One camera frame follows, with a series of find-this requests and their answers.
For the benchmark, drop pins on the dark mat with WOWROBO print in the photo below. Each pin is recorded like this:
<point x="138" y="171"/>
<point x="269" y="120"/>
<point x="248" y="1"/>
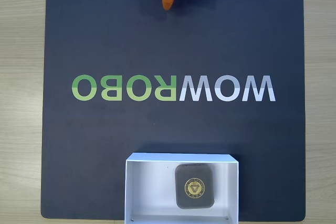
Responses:
<point x="105" y="37"/>

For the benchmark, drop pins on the white open cardboard box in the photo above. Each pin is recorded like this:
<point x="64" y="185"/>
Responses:
<point x="149" y="195"/>

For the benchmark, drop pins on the grey square usb device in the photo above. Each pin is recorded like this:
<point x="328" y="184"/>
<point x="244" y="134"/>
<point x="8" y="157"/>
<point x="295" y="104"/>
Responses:
<point x="194" y="176"/>

